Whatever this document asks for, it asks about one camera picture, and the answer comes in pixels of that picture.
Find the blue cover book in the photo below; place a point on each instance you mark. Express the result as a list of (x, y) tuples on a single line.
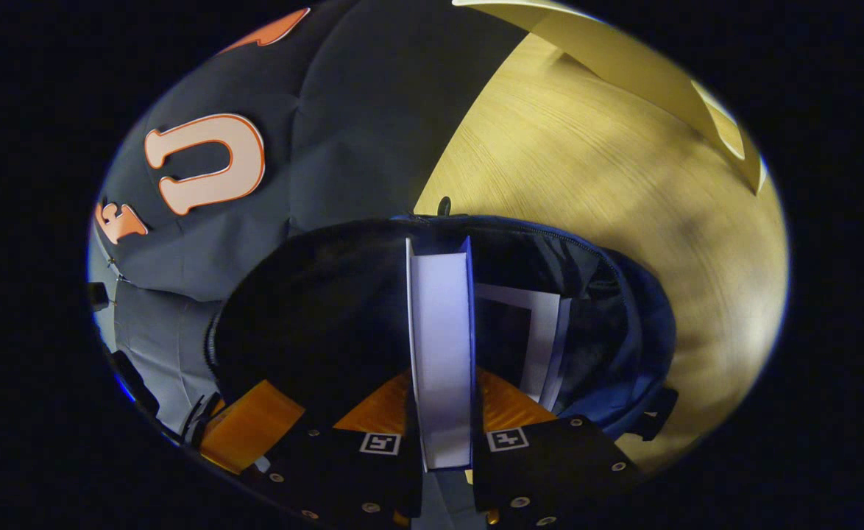
[(443, 353)]

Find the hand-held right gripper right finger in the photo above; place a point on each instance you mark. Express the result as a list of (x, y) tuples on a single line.
[(557, 471)]

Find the white cover book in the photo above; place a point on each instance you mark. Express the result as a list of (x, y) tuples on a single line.
[(542, 331)]

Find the blue schoolbag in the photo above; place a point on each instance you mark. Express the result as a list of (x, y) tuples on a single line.
[(314, 309)]

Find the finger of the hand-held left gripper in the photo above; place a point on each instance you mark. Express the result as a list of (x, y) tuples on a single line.
[(248, 427)]

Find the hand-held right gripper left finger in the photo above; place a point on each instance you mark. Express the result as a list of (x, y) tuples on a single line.
[(344, 471)]

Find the white bookshelf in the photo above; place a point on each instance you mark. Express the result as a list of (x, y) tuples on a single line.
[(623, 59)]

